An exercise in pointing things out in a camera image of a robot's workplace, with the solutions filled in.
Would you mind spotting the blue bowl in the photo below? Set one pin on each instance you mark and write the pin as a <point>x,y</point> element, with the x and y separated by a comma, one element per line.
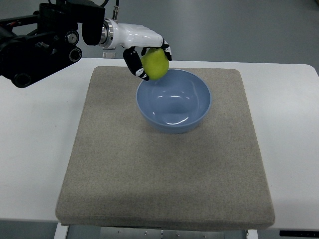
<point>175,103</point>

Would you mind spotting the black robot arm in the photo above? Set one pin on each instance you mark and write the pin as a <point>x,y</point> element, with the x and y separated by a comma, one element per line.
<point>36,46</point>

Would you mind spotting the green pear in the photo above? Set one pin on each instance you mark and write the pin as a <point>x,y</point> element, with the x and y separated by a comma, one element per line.
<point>155,63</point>

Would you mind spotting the silver floor plate lower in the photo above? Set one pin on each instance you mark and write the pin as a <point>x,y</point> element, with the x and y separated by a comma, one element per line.
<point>109,54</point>

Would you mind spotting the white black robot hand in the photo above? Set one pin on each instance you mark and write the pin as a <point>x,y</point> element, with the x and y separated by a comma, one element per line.
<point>136,39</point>

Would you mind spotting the metal table frame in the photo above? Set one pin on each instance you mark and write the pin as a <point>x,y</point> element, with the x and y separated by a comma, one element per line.
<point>90,232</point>

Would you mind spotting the beige fabric mat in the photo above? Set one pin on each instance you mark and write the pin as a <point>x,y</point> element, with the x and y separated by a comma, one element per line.
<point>124,173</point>

